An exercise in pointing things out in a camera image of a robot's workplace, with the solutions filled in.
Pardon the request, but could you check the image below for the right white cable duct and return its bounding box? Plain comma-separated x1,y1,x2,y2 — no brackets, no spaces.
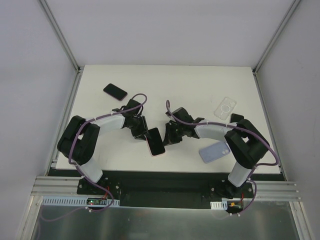
210,200,228,211

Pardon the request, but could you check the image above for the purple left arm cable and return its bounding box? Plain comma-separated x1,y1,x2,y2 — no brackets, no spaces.
39,93,148,222

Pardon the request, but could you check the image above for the left aluminium frame post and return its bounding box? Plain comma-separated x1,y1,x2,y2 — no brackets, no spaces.
37,0,82,73

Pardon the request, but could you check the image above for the pink phone case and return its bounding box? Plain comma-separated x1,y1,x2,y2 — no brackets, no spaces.
145,127,167,158

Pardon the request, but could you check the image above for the white cable duct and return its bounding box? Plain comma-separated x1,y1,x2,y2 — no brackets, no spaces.
210,200,228,211
42,196,120,208

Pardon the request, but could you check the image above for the left white cable duct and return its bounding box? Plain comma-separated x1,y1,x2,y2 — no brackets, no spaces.
42,196,120,208

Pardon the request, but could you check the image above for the phone in purple case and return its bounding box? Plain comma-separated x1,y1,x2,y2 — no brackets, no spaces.
103,83,128,101

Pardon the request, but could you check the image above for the aluminium front rail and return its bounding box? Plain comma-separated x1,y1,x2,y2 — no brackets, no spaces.
31,176,302,202

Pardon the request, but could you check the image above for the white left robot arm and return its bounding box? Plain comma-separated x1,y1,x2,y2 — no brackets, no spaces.
57,99,148,195

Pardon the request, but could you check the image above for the right aluminium frame post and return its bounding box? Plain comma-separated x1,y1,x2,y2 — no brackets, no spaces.
252,0,302,76

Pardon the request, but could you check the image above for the aluminium frame post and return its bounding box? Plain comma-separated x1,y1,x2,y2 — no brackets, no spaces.
37,0,82,73
252,0,302,76

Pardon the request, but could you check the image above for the clear phone case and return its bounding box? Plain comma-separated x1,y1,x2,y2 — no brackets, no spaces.
213,97,237,121

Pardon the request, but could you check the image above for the lavender phone case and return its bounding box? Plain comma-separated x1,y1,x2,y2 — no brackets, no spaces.
198,141,231,164

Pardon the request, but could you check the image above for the black phone white edge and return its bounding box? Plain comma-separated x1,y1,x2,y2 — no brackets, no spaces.
229,113,244,123

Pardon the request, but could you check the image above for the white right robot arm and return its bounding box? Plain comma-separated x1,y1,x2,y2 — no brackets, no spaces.
163,107,270,198

